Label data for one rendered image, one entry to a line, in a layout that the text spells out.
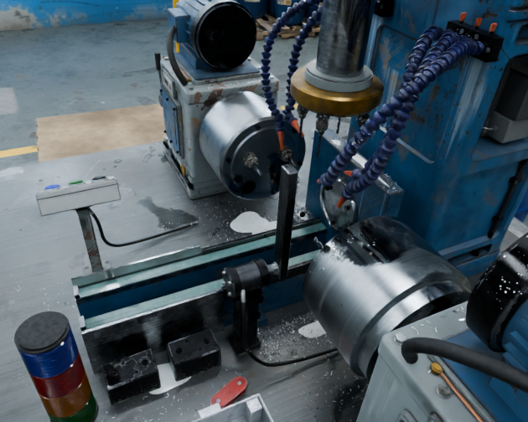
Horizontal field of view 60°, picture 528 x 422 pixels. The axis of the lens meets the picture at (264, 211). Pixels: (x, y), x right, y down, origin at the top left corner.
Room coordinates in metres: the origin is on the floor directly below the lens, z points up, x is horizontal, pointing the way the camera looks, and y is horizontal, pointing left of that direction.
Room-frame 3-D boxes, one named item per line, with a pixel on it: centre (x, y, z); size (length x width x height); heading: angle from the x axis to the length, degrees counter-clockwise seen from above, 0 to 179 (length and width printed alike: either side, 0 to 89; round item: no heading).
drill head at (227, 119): (1.16, 0.07, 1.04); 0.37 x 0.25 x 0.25; 27
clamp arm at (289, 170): (0.66, -0.04, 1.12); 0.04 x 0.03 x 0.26; 117
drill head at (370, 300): (0.55, -0.24, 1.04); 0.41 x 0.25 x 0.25; 27
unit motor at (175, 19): (1.39, 0.23, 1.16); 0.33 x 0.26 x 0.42; 27
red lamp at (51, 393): (0.33, 0.25, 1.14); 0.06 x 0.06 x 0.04
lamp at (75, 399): (0.33, 0.25, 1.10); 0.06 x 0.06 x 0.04
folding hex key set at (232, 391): (0.50, 0.05, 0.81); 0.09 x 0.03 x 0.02; 137
